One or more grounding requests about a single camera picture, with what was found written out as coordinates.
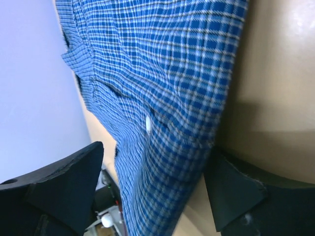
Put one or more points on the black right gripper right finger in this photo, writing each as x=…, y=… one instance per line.
x=249, y=201

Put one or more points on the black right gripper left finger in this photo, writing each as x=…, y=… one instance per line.
x=55, y=200

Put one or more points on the blue plaid long sleeve shirt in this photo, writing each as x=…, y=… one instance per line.
x=156, y=74

